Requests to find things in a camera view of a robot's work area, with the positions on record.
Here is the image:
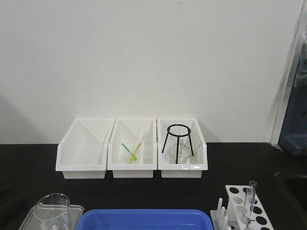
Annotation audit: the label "clear glass test tube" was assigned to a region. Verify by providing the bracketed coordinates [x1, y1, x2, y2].
[241, 188, 255, 226]

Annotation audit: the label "white test tube rack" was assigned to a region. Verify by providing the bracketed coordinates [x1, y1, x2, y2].
[210, 185, 273, 230]

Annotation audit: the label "test tube in rack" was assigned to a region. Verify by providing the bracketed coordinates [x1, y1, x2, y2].
[249, 180, 257, 192]

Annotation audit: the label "black metal tripod stand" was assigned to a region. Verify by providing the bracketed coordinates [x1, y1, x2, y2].
[162, 124, 194, 164]

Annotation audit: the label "small beaker with coloured sticks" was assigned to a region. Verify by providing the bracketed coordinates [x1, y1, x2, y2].
[121, 142, 142, 164]

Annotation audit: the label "middle white storage bin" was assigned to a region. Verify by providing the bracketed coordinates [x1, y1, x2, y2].
[107, 118, 157, 179]

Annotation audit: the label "white storage bin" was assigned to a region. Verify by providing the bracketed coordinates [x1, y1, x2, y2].
[107, 118, 157, 179]
[157, 118, 208, 179]
[55, 118, 115, 179]

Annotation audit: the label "right white storage bin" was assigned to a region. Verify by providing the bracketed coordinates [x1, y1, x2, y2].
[157, 118, 208, 179]

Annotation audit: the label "clear glass flask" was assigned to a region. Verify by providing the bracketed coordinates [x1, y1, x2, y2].
[167, 126, 190, 164]

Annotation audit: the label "left white storage bin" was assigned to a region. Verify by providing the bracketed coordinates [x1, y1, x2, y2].
[55, 118, 115, 179]

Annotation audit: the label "blue plastic tray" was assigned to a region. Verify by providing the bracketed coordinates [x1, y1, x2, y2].
[76, 209, 213, 230]

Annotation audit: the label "clear glass beaker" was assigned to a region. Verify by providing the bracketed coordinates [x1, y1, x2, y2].
[34, 193, 71, 230]

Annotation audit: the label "grey-blue drying peg board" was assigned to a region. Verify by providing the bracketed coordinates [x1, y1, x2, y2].
[279, 32, 307, 156]

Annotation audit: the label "grey metal tray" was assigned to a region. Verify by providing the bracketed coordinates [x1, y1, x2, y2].
[19, 205, 84, 230]

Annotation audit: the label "black lab sink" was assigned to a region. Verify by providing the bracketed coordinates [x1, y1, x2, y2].
[274, 172, 307, 230]

